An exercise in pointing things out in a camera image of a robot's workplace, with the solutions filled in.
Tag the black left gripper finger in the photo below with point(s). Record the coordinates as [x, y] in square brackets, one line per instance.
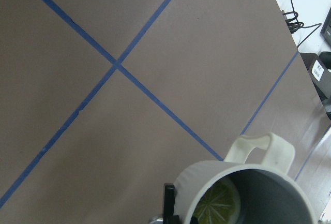
[168, 204]

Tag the lemon slice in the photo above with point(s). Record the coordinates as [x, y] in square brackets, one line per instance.
[220, 204]

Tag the white home mug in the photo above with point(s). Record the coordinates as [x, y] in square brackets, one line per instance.
[258, 167]

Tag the brown paper table mat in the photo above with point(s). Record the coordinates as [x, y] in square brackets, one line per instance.
[104, 101]

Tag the black labelled box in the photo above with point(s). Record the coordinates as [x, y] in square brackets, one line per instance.
[318, 67]

